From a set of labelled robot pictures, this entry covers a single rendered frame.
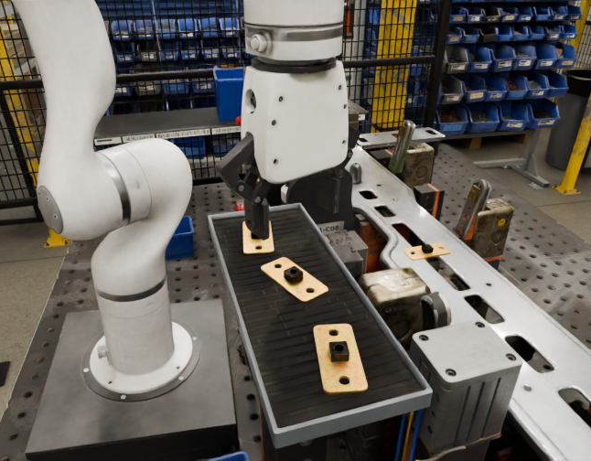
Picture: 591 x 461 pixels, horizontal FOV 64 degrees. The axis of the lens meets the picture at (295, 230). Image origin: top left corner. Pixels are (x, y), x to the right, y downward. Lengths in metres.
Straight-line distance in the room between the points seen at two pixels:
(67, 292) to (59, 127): 0.77
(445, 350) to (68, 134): 0.55
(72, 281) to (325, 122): 1.12
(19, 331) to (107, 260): 1.75
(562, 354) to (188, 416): 0.59
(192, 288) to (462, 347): 0.90
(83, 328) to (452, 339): 0.76
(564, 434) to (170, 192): 0.62
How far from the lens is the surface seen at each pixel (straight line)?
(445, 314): 0.63
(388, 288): 0.67
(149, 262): 0.79
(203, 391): 0.91
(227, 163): 0.42
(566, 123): 4.28
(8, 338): 2.52
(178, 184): 0.77
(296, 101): 0.42
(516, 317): 0.81
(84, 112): 0.71
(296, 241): 0.61
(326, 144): 0.45
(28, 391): 1.17
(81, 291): 1.41
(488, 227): 1.03
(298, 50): 0.40
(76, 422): 0.92
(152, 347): 0.90
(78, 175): 0.69
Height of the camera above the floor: 1.48
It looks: 30 degrees down
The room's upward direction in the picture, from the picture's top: straight up
